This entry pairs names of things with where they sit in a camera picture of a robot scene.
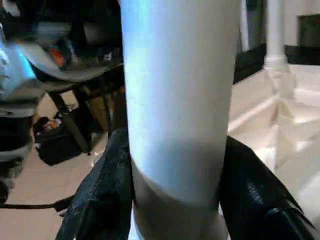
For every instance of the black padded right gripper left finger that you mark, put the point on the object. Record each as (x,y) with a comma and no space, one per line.
(100,200)

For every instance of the white plastic table top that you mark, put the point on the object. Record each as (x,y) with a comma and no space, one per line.
(290,125)

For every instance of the black work mat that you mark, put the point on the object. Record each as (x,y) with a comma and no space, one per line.
(250,62)

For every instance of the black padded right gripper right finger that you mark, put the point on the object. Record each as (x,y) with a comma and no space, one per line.
(255,205)

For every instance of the black floor bag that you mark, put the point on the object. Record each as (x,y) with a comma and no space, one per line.
(60,145)

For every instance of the white plastic table leg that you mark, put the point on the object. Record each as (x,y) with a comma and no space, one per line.
(180,100)
(275,35)

